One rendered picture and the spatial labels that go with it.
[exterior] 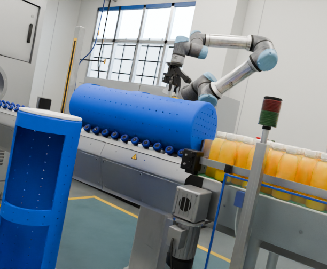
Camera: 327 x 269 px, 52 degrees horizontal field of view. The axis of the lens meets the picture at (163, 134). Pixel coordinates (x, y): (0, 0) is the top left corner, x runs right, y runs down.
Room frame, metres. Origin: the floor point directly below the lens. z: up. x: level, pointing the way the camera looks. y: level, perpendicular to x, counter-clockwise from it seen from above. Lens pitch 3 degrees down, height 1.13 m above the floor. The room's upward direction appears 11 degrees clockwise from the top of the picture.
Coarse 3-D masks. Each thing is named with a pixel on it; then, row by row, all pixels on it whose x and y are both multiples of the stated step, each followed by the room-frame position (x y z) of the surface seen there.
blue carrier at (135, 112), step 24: (72, 96) 2.04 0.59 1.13; (96, 96) 1.94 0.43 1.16; (120, 96) 1.86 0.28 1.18; (144, 96) 1.80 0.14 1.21; (96, 120) 1.92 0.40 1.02; (120, 120) 1.81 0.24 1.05; (144, 120) 1.71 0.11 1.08; (168, 120) 1.63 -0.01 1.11; (192, 120) 1.57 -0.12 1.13; (216, 120) 1.77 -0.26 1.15; (168, 144) 1.67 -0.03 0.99; (192, 144) 1.60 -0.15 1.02
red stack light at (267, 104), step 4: (264, 100) 1.14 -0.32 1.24; (268, 100) 1.13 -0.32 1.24; (272, 100) 1.12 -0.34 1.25; (276, 100) 1.12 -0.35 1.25; (264, 104) 1.14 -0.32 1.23; (268, 104) 1.12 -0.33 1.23; (272, 104) 1.12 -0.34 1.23; (276, 104) 1.12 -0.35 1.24; (280, 104) 1.13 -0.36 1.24; (264, 108) 1.13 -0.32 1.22; (268, 108) 1.12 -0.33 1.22; (272, 108) 1.12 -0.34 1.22; (276, 108) 1.12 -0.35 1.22; (280, 108) 1.13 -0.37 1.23; (276, 112) 1.12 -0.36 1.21
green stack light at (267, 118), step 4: (260, 112) 1.16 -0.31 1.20; (264, 112) 1.13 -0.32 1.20; (268, 112) 1.12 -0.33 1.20; (272, 112) 1.12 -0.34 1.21; (260, 116) 1.14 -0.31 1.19; (264, 116) 1.13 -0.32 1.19; (268, 116) 1.12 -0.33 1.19; (272, 116) 1.12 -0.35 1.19; (276, 116) 1.12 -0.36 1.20; (260, 120) 1.14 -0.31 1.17; (264, 120) 1.12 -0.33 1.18; (268, 120) 1.12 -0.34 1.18; (272, 120) 1.12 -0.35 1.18; (276, 120) 1.13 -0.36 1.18; (260, 124) 1.14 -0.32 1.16; (264, 124) 1.12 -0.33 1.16; (268, 124) 1.12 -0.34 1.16; (272, 124) 1.12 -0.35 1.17; (276, 124) 1.13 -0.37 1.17
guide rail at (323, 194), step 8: (200, 160) 1.44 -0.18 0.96; (208, 160) 1.42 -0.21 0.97; (216, 168) 1.40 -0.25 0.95; (232, 168) 1.36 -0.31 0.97; (240, 168) 1.34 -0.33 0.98; (248, 176) 1.32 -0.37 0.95; (264, 176) 1.28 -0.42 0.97; (272, 176) 1.27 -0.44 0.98; (280, 184) 1.25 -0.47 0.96; (288, 184) 1.23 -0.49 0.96; (296, 184) 1.22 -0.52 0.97; (304, 192) 1.20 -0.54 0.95; (312, 192) 1.19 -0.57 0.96; (320, 192) 1.17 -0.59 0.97
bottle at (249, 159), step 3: (255, 144) 1.35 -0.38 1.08; (252, 147) 1.35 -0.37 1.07; (252, 150) 1.34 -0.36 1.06; (249, 153) 1.35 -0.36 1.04; (252, 153) 1.33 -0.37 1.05; (249, 156) 1.34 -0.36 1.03; (252, 156) 1.33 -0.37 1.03; (249, 159) 1.34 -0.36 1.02; (252, 159) 1.33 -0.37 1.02; (249, 162) 1.34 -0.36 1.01; (246, 165) 1.35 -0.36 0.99; (249, 165) 1.33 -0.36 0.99; (246, 168) 1.34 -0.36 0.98; (249, 168) 1.33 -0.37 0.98; (243, 177) 1.36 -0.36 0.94; (246, 177) 1.33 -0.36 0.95
